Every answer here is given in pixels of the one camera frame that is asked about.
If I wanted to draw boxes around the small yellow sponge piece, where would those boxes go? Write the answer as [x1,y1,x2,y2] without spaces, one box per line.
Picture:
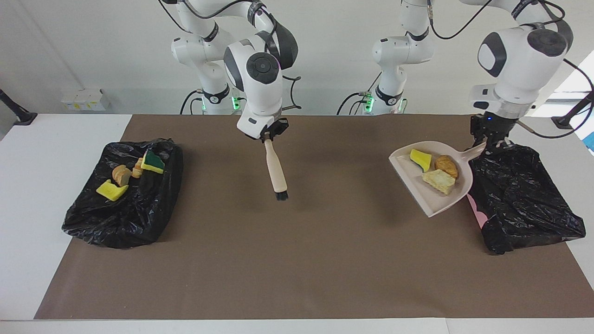
[410,148,432,173]

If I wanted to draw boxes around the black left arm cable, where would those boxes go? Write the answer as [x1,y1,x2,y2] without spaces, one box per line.
[429,0,594,139]

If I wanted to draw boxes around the yellow green scouring sponge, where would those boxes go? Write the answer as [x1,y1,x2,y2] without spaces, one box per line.
[141,149,165,174]

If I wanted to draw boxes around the black trash bag liner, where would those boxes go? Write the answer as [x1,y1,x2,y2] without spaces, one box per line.
[466,144,587,255]

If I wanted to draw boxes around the black clamp stand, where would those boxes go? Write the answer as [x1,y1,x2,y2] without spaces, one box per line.
[0,88,38,126]
[551,90,594,129]

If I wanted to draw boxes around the pink plastic bin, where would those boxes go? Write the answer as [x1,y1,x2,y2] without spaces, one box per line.
[466,194,489,229]

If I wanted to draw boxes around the black base cable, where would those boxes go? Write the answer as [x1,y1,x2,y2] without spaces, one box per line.
[180,90,205,115]
[336,72,382,115]

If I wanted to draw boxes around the black trash bag bin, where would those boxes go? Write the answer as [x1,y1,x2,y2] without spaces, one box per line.
[62,138,184,249]

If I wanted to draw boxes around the beige plastic dustpan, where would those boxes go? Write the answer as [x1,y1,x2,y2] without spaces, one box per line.
[388,141,488,218]

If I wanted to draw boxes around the brown fried croquette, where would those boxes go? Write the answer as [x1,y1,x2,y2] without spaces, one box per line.
[435,154,459,180]

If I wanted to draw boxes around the beige brush black bristles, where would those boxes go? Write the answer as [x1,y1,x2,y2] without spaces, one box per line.
[264,139,289,201]

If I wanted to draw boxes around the curved yellow sponge piece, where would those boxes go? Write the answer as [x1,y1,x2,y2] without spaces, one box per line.
[96,180,129,202]

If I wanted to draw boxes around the brown table mat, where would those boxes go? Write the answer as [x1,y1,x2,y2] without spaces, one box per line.
[34,115,594,320]

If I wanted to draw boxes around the white wall sockets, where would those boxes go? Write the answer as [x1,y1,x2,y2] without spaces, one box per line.
[62,89,111,112]

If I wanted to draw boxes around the pale bread chunk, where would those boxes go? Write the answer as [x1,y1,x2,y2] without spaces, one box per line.
[422,169,456,195]

